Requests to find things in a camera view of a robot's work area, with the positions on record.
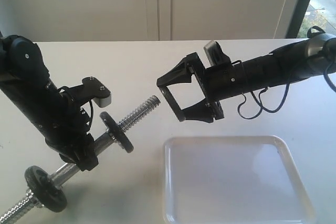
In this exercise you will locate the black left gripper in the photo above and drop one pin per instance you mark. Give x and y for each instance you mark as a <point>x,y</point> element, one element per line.
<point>71,138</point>

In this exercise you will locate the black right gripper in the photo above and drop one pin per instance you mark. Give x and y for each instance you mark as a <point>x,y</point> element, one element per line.
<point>217,83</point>

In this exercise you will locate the black weight plate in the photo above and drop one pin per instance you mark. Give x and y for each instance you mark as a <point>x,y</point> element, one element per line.
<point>173,103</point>
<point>44,189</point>
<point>116,131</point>

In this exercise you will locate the chrome threaded dumbbell bar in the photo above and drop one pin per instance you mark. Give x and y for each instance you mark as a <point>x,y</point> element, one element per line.
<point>68,170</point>

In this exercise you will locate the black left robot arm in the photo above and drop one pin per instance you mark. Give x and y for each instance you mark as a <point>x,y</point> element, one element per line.
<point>57,113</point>

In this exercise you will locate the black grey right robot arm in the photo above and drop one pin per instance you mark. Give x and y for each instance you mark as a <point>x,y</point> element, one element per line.
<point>289,64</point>

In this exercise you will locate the chrome spinlock collar nut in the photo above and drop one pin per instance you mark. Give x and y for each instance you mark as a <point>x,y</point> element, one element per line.
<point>34,200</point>

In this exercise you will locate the white plastic tray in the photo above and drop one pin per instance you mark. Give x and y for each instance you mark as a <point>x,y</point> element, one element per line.
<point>233,179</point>

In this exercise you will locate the white cabinet doors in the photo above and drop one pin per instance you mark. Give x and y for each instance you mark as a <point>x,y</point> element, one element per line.
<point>130,20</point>

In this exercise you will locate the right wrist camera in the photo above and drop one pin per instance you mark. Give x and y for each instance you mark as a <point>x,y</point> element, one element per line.
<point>215,55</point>

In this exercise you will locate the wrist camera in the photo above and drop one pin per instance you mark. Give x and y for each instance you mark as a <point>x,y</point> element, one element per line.
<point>91,89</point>
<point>215,55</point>

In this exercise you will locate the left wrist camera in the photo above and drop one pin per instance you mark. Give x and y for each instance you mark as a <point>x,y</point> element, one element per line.
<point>91,89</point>

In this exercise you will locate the dark window frame post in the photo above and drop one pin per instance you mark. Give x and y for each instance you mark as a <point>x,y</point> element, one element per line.
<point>297,19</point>

